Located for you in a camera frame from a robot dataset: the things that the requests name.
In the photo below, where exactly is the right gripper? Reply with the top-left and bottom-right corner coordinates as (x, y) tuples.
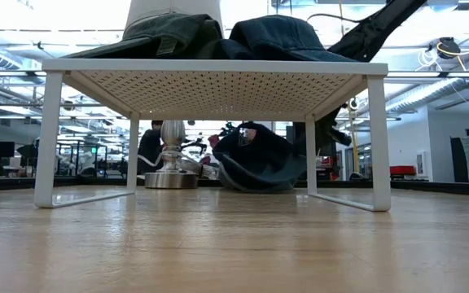
(315, 108), (353, 150)

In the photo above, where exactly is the grey washed cap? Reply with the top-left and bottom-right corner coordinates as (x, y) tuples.
(212, 120), (309, 194)

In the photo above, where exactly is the dark blue denim cap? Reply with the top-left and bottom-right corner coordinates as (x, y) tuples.
(212, 15), (356, 63)

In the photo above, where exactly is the dark green cap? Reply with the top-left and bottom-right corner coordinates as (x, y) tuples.
(61, 13), (224, 60)

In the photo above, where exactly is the red box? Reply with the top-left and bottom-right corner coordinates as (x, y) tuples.
(389, 164), (417, 177)

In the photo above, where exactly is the white perforated metal shelf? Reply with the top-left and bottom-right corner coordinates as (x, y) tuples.
(33, 59), (392, 212)

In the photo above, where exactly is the silver lamp with white shade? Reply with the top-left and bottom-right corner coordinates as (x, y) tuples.
(124, 0), (224, 190)

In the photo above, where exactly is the person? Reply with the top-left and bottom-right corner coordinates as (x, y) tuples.
(137, 120), (164, 176)

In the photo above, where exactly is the silver ventilation duct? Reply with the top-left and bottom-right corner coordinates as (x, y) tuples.
(384, 77), (469, 114)

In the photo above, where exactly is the black aluminium rig frame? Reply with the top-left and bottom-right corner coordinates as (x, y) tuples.
(0, 175), (469, 193)

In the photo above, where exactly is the black cable reel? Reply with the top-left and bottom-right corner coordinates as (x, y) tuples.
(436, 37), (462, 60)

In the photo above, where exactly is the white lamp cord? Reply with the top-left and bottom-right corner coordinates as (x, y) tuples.
(138, 151), (219, 180)

